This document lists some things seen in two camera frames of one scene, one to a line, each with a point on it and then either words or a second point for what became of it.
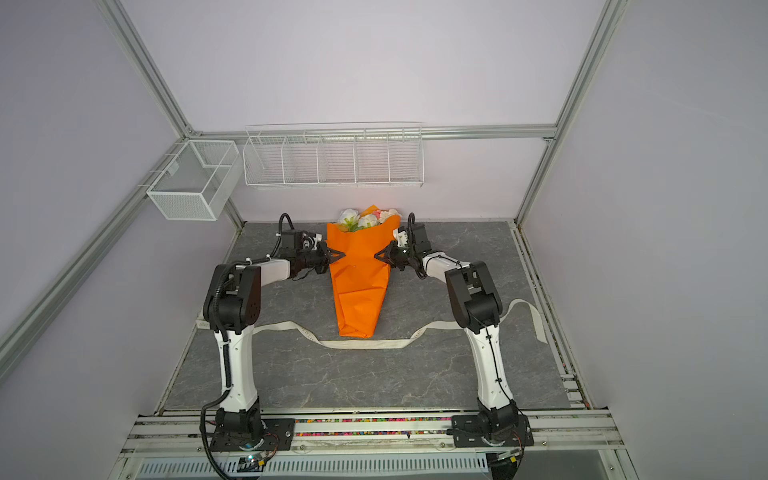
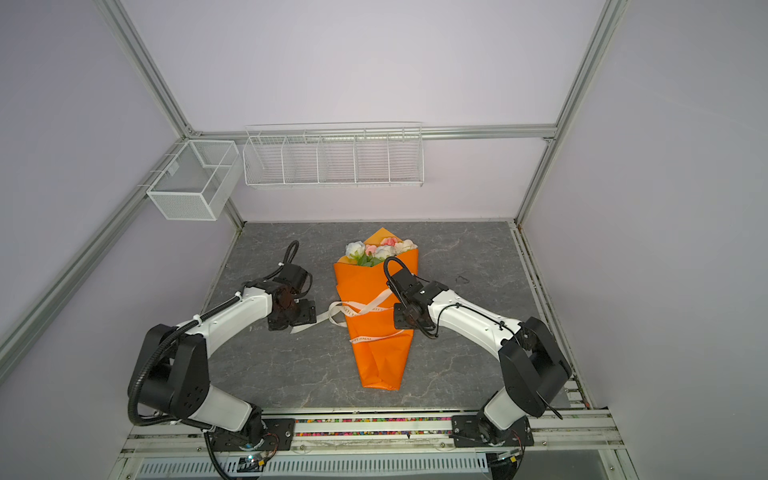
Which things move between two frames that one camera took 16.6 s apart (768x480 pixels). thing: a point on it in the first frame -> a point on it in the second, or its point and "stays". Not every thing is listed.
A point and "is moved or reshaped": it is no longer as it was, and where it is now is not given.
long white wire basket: x=362 y=154 stays
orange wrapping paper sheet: x=360 y=278 is moved or reshaped
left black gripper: x=325 y=251 -> x=308 y=313
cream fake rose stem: x=385 y=214 is moved or reshaped
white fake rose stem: x=348 y=219 -> x=356 y=250
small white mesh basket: x=198 y=181 stays
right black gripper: x=390 y=255 -> x=399 y=321
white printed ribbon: x=385 y=342 -> x=353 y=311
